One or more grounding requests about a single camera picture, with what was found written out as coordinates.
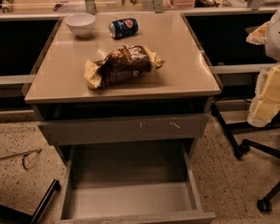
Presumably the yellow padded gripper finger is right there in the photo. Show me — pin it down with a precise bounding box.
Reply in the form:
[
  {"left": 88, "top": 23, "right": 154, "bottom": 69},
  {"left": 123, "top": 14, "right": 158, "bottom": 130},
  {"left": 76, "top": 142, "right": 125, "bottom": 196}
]
[
  {"left": 246, "top": 22, "right": 269, "bottom": 45},
  {"left": 247, "top": 63, "right": 280, "bottom": 127}
]

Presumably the brown chip bag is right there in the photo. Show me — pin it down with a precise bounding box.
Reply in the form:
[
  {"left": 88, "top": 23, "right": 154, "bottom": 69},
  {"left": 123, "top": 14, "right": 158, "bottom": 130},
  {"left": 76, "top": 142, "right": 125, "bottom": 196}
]
[{"left": 84, "top": 45, "right": 164, "bottom": 90}]

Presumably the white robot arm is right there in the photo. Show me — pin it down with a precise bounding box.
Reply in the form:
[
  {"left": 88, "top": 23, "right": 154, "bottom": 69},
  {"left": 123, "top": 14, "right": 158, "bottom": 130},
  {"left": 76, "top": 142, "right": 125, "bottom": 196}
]
[{"left": 246, "top": 8, "right": 280, "bottom": 127}]

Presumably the grey drawer cabinet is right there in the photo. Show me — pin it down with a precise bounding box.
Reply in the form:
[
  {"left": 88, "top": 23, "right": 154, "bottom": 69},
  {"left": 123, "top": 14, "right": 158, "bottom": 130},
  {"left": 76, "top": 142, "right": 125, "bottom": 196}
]
[{"left": 24, "top": 12, "right": 221, "bottom": 224}]

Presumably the closed top drawer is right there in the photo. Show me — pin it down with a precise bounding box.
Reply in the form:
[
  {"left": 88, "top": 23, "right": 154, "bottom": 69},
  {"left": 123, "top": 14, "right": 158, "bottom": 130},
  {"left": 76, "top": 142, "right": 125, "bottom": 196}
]
[{"left": 38, "top": 113, "right": 209, "bottom": 146}]

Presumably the open middle drawer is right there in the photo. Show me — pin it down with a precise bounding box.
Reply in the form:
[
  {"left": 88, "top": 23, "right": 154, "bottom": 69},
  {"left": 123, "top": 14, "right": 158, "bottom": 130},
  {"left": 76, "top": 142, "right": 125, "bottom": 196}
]
[{"left": 57, "top": 141, "right": 216, "bottom": 224}]

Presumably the black office chair base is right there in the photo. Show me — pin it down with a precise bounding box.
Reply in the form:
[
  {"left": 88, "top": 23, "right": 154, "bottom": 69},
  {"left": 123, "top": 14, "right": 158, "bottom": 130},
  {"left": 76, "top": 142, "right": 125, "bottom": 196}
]
[{"left": 210, "top": 103, "right": 280, "bottom": 214}]

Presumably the blue Pepsi can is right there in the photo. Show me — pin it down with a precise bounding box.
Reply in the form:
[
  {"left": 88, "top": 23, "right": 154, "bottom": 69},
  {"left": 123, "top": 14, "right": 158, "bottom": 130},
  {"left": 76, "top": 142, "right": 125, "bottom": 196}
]
[{"left": 109, "top": 18, "right": 138, "bottom": 39}]

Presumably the white ceramic bowl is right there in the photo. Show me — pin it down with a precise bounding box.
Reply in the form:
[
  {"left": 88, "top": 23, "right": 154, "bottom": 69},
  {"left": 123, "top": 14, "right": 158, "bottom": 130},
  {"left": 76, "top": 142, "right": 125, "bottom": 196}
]
[{"left": 65, "top": 13, "right": 95, "bottom": 37}]

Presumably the metal rod on floor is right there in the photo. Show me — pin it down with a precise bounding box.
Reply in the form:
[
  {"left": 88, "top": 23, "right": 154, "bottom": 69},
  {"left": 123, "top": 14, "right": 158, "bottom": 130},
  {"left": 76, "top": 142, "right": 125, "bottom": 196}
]
[{"left": 0, "top": 148, "right": 42, "bottom": 171}]

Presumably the black bar on floor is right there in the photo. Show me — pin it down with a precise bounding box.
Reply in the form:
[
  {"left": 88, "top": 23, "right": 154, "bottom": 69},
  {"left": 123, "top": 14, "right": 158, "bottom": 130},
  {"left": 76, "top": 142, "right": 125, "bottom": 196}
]
[{"left": 0, "top": 179, "right": 61, "bottom": 224}]

